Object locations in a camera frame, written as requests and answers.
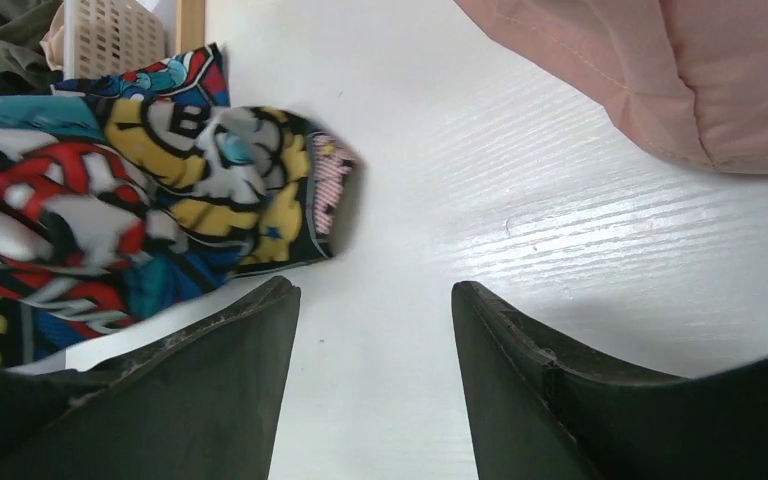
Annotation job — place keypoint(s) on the olive green shorts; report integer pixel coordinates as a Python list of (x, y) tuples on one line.
[(23, 65)]

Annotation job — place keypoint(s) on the wooden clothes rack frame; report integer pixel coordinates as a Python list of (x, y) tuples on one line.
[(190, 16)]

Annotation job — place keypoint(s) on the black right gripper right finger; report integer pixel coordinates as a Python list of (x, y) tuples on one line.
[(542, 405)]

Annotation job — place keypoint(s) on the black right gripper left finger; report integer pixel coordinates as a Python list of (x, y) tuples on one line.
[(201, 403)]

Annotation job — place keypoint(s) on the beige shorts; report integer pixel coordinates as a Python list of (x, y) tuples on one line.
[(53, 41)]

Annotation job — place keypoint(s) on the comic print shorts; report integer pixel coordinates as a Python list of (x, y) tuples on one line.
[(125, 195)]

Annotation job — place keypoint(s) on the dusty pink shorts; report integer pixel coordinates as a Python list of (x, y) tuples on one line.
[(686, 81)]

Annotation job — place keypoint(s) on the white perforated plastic basket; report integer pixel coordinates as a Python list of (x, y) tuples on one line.
[(105, 37)]

